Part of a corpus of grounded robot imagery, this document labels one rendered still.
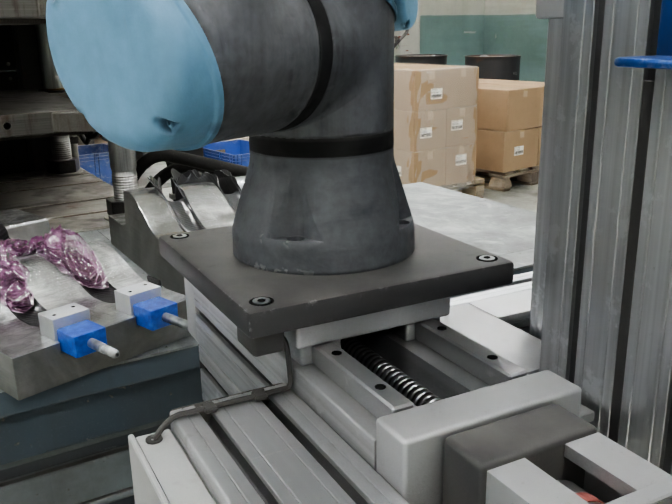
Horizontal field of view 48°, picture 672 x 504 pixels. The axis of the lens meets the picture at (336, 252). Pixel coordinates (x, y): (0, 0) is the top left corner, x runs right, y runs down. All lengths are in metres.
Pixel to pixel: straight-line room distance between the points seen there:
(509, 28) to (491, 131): 4.35
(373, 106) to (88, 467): 0.75
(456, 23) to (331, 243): 9.55
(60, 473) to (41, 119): 0.93
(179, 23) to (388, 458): 0.27
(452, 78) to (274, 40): 4.72
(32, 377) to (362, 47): 0.60
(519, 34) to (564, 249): 9.35
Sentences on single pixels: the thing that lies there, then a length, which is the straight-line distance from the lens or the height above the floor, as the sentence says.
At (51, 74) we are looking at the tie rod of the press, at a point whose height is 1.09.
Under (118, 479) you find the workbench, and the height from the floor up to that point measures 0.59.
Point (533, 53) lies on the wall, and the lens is 9.73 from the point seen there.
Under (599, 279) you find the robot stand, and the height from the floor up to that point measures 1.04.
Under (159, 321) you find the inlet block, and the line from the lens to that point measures 1.01.
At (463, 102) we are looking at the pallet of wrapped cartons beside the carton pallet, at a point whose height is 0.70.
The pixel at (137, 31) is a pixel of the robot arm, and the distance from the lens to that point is 0.44.
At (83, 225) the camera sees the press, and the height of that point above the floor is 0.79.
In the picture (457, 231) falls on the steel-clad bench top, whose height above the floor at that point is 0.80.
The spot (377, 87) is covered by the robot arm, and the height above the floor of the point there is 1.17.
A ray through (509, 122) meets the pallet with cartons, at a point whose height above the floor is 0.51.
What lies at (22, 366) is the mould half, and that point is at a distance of 0.96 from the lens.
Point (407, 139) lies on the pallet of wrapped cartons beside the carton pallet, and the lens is 5.05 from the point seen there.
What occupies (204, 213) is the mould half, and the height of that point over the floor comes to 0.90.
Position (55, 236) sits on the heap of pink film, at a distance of 1.20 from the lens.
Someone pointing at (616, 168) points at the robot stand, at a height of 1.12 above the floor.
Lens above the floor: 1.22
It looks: 17 degrees down
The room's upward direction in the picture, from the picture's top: 1 degrees counter-clockwise
